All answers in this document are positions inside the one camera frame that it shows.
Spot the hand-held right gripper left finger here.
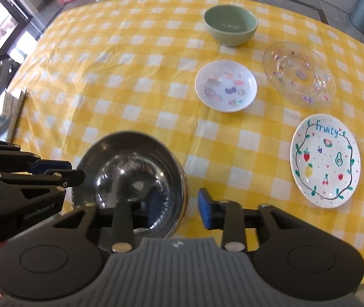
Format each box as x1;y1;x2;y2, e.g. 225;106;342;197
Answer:
52;187;165;253

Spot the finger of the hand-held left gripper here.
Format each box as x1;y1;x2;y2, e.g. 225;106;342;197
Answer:
0;145;72;175
0;169;86;189

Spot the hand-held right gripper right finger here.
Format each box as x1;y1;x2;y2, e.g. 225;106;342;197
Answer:
198;187;301;252

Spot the stainless steel bowl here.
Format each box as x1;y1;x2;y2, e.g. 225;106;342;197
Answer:
73;130;189;251

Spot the small white sticker plate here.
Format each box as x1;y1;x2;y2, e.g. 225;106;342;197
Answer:
195;60;257;113

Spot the white fruit-painted plate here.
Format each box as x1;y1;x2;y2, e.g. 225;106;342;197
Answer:
290;114;361;209

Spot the clear glass sticker plate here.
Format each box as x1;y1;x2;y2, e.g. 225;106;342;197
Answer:
263;41;336;108

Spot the green ceramic bowl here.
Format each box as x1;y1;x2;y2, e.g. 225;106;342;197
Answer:
203;5;258;48

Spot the white cardboard box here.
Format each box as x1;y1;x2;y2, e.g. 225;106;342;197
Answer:
0;88;28;135

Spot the yellow checkered tablecloth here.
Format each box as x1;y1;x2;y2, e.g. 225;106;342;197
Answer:
7;0;364;285

